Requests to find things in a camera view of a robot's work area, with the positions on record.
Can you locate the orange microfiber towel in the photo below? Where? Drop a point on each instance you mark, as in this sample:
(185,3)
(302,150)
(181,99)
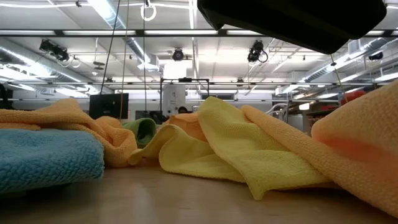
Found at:
(357,146)
(71,115)

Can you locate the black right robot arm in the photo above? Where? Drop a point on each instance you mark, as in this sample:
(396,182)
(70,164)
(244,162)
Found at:
(295,18)

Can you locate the green microfiber towel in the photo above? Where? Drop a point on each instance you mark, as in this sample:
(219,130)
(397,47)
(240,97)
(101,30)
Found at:
(144,127)

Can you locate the yellow microfiber towel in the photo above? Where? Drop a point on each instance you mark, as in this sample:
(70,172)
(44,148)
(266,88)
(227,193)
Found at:
(248,149)

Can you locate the blue microfiber towel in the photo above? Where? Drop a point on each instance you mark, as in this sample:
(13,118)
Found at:
(46,158)

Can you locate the person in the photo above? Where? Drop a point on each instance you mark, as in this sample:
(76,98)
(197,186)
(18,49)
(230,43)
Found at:
(183,110)

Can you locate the white machine cabinet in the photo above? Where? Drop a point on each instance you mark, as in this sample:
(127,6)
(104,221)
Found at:
(174,99)

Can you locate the black monitor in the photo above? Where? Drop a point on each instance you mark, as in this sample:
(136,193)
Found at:
(109,105)

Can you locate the red storage bins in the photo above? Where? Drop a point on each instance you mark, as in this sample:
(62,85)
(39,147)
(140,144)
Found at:
(353,96)

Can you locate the black gantry frame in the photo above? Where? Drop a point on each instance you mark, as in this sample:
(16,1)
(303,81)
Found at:
(185,80)

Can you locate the black ceiling camera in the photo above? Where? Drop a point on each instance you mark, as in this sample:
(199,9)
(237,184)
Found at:
(178,54)
(375,56)
(255,51)

